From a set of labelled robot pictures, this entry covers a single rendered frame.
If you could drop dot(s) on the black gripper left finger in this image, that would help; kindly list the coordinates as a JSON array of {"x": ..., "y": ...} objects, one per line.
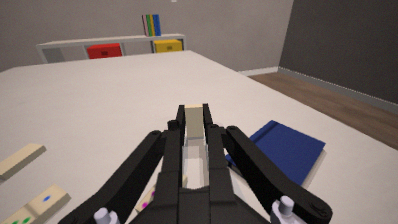
[{"x": 116, "y": 199}]

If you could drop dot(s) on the dark blue notebook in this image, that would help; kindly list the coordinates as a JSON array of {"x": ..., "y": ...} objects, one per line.
[{"x": 293, "y": 152}]

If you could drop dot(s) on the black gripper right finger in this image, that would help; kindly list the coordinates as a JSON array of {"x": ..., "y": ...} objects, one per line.
[{"x": 284, "y": 201}]

